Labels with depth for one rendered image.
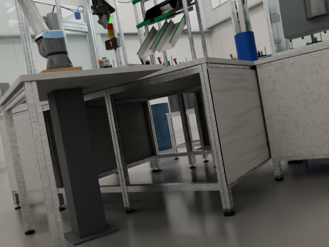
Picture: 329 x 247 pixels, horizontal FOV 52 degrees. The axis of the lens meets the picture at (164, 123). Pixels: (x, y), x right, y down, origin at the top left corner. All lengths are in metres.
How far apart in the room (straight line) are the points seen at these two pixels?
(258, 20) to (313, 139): 9.83
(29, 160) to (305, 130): 2.15
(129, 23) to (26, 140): 9.37
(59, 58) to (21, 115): 1.14
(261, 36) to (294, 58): 9.54
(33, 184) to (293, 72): 2.19
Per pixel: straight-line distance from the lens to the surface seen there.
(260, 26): 12.00
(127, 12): 12.12
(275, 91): 2.45
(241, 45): 2.81
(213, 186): 1.92
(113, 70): 1.65
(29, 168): 3.06
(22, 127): 3.05
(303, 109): 2.41
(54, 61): 1.99
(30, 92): 1.54
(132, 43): 11.85
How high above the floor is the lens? 0.59
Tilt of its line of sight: 1 degrees down
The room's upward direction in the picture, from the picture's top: 10 degrees counter-clockwise
